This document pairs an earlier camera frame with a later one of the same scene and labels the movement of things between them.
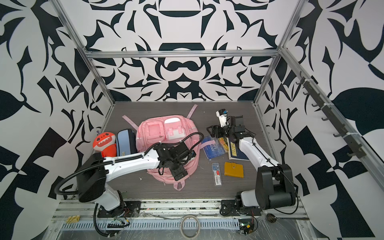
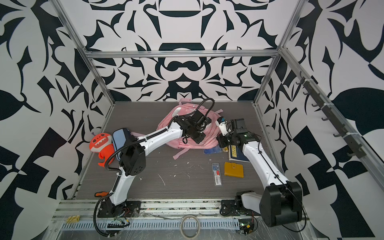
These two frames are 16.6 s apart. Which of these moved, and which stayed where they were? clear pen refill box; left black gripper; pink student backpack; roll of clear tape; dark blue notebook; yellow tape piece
Moved: pink student backpack; left black gripper
Stayed: clear pen refill box; yellow tape piece; dark blue notebook; roll of clear tape
